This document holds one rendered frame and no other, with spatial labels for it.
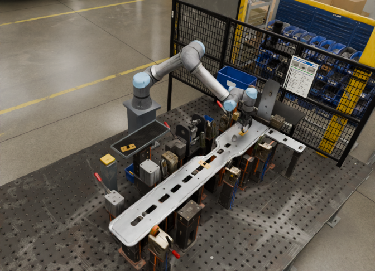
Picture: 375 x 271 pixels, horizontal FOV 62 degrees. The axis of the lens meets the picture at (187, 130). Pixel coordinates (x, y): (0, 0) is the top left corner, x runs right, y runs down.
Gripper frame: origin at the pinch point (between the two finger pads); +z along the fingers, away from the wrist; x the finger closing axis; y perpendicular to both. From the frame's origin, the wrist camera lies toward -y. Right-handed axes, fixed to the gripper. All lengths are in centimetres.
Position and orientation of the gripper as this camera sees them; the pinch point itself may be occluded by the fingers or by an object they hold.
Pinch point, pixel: (244, 130)
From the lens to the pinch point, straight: 230.3
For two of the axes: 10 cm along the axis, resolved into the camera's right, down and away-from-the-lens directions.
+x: 7.6, 4.6, -4.7
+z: -0.7, 7.7, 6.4
